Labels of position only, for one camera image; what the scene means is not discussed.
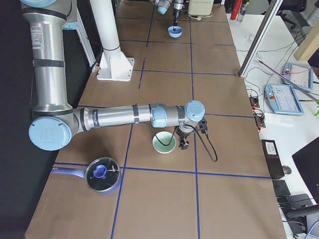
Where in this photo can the red bottle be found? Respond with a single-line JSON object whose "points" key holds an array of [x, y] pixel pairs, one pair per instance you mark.
{"points": [[235, 10]]}

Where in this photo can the aluminium frame post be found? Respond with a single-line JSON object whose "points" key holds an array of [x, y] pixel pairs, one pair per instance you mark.
{"points": [[262, 30]]}

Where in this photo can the clear plastic bottle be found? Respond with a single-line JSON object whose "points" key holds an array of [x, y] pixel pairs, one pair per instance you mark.
{"points": [[242, 10]]}

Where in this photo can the teach pendant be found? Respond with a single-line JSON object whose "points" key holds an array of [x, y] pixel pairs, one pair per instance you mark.
{"points": [[299, 75], [283, 99]]}

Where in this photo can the green bowl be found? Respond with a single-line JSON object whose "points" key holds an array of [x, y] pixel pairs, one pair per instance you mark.
{"points": [[164, 142]]}

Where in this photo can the white pedestal column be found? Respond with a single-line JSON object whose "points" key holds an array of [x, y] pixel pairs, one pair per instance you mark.
{"points": [[114, 65]]}

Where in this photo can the black power adapter box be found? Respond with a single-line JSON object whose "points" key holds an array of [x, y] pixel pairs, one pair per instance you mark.
{"points": [[272, 159]]}

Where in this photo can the reacher grabber tool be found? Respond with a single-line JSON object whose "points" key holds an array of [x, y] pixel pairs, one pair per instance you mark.
{"points": [[285, 79]]}

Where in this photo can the blue saucepan with lid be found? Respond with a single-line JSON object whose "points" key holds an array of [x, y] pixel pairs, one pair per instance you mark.
{"points": [[102, 176]]}

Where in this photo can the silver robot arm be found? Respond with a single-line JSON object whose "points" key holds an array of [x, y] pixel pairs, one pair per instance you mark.
{"points": [[163, 5], [56, 121]]}

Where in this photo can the near teach pendant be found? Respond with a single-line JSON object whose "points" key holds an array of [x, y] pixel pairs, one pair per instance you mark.
{"points": [[283, 99]]}

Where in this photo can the black monitor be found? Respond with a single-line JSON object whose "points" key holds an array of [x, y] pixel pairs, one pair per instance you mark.
{"points": [[307, 163]]}

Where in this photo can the far teach pendant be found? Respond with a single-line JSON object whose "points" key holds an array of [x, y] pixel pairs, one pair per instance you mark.
{"points": [[299, 75]]}

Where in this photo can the blue bowl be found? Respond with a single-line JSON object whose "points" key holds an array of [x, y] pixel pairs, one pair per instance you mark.
{"points": [[175, 31]]}

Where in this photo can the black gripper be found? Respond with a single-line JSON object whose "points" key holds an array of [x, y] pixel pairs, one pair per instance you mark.
{"points": [[182, 136], [177, 11]]}

